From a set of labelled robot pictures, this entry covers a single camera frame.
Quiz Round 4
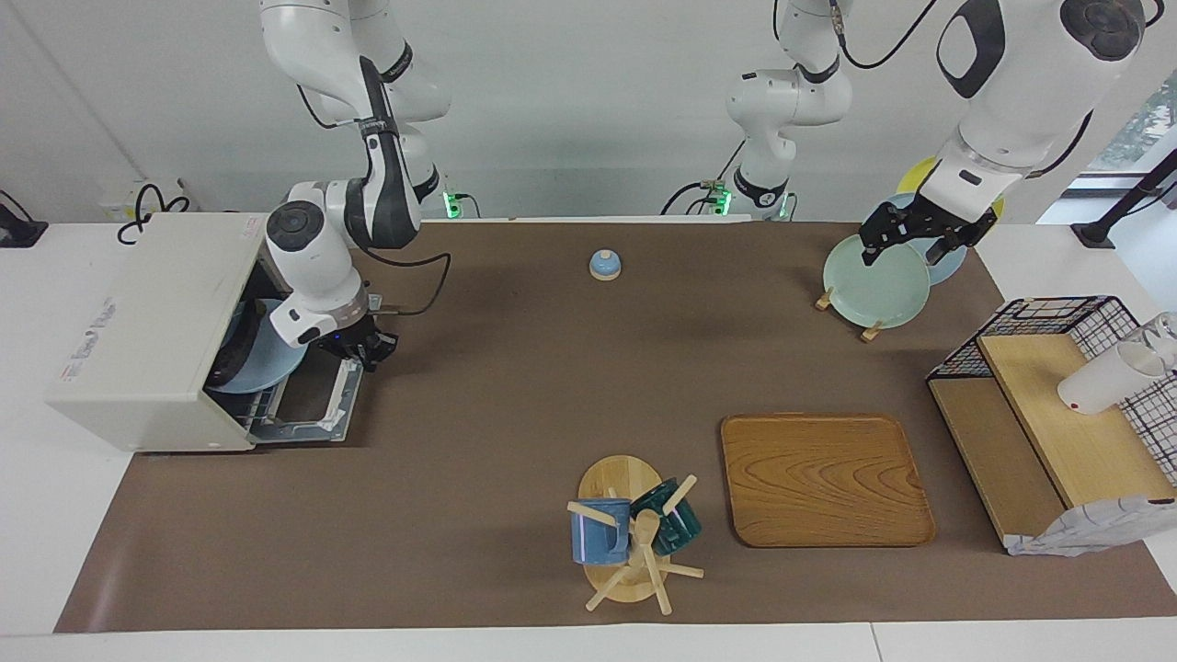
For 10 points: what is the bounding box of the glass oven door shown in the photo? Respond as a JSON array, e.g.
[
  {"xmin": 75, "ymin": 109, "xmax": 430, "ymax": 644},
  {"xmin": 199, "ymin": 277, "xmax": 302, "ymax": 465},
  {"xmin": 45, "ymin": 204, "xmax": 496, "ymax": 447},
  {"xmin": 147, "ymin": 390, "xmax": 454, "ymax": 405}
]
[{"xmin": 246, "ymin": 354, "xmax": 366, "ymax": 445}]

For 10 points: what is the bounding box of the light blue plate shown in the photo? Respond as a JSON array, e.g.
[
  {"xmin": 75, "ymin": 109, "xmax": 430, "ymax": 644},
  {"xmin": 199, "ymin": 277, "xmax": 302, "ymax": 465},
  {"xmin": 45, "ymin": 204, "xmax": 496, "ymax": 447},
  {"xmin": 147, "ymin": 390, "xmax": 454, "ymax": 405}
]
[
  {"xmin": 883, "ymin": 193, "xmax": 968, "ymax": 286},
  {"xmin": 204, "ymin": 299, "xmax": 312, "ymax": 394}
]

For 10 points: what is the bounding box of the dark purple eggplant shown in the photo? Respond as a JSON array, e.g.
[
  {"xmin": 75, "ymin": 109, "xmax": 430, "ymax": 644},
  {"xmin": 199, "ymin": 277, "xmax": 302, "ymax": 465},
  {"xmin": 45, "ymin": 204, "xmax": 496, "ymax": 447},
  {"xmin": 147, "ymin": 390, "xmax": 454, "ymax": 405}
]
[{"xmin": 207, "ymin": 308, "xmax": 268, "ymax": 387}]

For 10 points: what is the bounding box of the cream toaster oven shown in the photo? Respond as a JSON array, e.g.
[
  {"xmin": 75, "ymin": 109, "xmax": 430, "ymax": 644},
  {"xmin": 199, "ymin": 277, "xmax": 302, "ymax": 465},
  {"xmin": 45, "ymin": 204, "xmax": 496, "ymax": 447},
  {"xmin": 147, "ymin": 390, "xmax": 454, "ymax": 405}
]
[{"xmin": 46, "ymin": 213, "xmax": 369, "ymax": 453}]

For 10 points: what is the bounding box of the pale green plate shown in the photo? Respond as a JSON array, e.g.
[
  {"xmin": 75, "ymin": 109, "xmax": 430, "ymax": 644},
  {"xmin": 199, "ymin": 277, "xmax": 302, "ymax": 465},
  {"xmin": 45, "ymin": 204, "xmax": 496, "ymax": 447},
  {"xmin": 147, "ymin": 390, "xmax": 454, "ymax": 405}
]
[{"xmin": 823, "ymin": 233, "xmax": 931, "ymax": 329}]

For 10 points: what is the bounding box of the yellow plate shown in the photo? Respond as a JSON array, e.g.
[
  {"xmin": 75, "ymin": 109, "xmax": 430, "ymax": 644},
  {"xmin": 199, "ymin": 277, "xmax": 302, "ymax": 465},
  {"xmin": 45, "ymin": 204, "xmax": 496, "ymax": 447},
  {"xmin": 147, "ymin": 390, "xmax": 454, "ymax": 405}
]
[{"xmin": 897, "ymin": 156, "xmax": 1005, "ymax": 222}]

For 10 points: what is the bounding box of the wooden plate rack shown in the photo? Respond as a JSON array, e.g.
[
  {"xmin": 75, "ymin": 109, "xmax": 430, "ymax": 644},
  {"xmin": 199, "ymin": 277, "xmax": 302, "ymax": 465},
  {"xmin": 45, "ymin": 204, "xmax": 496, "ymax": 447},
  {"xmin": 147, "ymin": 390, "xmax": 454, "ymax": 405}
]
[{"xmin": 816, "ymin": 285, "xmax": 886, "ymax": 343}]

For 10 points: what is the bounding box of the brown table mat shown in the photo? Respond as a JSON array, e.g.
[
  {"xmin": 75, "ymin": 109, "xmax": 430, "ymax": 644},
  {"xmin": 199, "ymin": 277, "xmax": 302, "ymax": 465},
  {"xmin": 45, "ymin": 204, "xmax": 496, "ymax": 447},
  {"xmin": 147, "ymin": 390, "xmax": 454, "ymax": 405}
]
[{"xmin": 53, "ymin": 221, "xmax": 1177, "ymax": 633}]

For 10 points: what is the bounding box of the black metal stand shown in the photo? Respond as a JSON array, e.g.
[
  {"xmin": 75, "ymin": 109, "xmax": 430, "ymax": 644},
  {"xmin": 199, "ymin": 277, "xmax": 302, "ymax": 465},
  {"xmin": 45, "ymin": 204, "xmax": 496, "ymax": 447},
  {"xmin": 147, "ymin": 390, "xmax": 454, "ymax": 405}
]
[{"xmin": 1071, "ymin": 147, "xmax": 1177, "ymax": 249}]

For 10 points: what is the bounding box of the white cup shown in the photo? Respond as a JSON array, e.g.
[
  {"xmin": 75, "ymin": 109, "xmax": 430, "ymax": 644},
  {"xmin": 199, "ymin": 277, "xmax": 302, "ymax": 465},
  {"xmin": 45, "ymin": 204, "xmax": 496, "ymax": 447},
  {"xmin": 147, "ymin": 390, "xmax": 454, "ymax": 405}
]
[{"xmin": 1057, "ymin": 340, "xmax": 1169, "ymax": 415}]

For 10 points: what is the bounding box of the wooden two-tier shelf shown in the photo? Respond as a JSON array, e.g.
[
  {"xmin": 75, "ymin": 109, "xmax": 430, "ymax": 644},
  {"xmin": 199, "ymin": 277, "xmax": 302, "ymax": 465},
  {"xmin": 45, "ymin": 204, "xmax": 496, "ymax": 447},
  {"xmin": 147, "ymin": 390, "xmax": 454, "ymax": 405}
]
[{"xmin": 929, "ymin": 333, "xmax": 1177, "ymax": 553}]

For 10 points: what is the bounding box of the clear glass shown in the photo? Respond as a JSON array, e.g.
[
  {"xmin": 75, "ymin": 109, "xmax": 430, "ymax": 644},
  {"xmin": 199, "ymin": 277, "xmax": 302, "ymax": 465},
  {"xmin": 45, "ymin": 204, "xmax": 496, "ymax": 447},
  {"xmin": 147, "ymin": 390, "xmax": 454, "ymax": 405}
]
[{"xmin": 1140, "ymin": 313, "xmax": 1177, "ymax": 369}]

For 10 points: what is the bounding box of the wooden serving tray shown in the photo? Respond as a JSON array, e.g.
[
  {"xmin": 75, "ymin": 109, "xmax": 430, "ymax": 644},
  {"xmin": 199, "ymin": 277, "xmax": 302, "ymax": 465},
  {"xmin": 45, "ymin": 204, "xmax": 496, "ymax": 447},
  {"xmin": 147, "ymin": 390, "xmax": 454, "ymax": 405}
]
[{"xmin": 720, "ymin": 414, "xmax": 937, "ymax": 548}]

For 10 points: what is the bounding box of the wooden mug tree stand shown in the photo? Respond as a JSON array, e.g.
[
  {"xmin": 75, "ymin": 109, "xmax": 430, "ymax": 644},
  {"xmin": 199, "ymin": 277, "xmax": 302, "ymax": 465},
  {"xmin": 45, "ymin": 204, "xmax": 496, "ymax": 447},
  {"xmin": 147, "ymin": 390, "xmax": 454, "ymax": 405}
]
[{"xmin": 566, "ymin": 455, "xmax": 704, "ymax": 615}]

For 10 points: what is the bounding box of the blue mug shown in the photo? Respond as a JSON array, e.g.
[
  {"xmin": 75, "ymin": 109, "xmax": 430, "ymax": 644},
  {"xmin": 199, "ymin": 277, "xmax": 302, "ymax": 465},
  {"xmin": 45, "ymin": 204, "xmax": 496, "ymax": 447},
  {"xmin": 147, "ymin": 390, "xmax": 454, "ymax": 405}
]
[{"xmin": 570, "ymin": 498, "xmax": 634, "ymax": 565}]

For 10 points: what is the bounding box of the dark green mug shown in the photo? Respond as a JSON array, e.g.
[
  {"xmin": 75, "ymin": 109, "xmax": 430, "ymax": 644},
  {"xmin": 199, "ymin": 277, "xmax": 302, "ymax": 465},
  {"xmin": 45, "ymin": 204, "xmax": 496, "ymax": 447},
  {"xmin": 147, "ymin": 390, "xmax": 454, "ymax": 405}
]
[{"xmin": 630, "ymin": 478, "xmax": 703, "ymax": 557}]

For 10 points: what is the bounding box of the black device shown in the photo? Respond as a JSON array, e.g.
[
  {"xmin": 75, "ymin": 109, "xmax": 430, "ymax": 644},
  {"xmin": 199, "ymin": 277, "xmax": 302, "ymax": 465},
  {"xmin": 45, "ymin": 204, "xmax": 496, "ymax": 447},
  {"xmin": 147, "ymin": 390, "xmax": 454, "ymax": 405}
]
[{"xmin": 0, "ymin": 188, "xmax": 49, "ymax": 249}]

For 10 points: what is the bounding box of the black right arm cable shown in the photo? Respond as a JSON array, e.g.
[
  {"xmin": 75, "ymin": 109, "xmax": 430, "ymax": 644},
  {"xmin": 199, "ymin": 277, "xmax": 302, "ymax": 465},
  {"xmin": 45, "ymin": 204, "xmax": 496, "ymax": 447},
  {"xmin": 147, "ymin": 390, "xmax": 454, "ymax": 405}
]
[{"xmin": 354, "ymin": 248, "xmax": 453, "ymax": 319}]

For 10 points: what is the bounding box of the metal oven wire rack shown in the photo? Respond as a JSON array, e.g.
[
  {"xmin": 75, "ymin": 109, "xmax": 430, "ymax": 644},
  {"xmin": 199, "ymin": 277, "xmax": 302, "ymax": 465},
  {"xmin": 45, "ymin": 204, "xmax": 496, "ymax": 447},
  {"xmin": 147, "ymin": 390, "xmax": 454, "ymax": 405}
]
[{"xmin": 241, "ymin": 386, "xmax": 281, "ymax": 435}]

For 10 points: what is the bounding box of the black wire basket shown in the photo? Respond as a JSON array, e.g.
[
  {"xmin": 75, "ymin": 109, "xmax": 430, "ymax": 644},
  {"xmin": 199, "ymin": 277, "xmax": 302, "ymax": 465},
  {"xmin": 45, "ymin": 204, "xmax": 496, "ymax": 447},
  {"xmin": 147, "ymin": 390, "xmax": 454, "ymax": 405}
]
[{"xmin": 927, "ymin": 296, "xmax": 1177, "ymax": 488}]

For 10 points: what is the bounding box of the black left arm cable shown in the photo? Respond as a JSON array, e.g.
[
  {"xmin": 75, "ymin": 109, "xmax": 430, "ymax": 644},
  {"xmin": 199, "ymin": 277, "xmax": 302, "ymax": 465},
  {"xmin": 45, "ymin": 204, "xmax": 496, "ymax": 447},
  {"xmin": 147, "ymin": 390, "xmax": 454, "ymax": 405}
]
[{"xmin": 832, "ymin": 0, "xmax": 941, "ymax": 71}]

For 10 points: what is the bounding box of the black arm base cable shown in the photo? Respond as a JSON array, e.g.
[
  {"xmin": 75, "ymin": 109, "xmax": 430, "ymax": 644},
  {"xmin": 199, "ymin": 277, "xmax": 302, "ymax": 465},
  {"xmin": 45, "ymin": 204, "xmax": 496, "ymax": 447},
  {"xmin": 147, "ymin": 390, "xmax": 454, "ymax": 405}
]
[{"xmin": 662, "ymin": 138, "xmax": 738, "ymax": 218}]

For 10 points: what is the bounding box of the black wall cable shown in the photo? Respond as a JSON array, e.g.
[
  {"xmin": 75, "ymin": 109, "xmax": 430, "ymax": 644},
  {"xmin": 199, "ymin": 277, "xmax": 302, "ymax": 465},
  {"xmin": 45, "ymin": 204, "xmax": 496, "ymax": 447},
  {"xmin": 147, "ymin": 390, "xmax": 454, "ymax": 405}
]
[{"xmin": 117, "ymin": 182, "xmax": 191, "ymax": 245}]

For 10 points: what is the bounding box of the wooden wire shelf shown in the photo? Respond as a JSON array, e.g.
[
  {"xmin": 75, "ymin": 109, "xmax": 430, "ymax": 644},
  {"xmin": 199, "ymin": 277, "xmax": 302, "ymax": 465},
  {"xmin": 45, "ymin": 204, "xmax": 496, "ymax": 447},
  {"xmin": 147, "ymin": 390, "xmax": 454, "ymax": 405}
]
[{"xmin": 1007, "ymin": 363, "xmax": 1177, "ymax": 557}]

